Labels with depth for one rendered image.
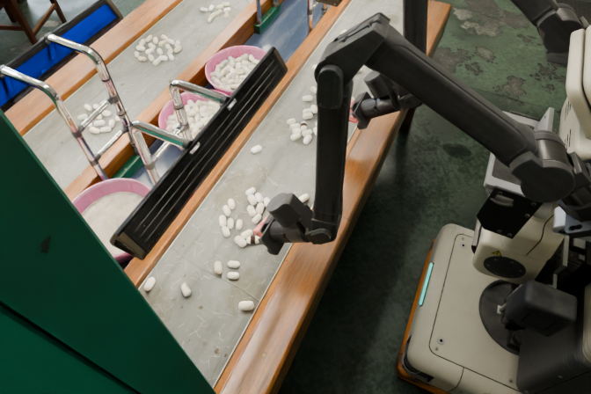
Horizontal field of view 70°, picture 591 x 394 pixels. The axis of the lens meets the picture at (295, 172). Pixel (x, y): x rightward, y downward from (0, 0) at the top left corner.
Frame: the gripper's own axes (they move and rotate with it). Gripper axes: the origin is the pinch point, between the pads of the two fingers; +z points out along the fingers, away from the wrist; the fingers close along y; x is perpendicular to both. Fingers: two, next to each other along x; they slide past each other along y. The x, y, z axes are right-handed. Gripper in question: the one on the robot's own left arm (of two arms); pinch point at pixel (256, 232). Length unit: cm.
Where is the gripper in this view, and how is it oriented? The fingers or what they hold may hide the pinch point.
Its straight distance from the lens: 112.7
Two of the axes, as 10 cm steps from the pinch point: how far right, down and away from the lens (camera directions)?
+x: 5.9, 6.9, 4.3
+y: -4.4, 7.1, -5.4
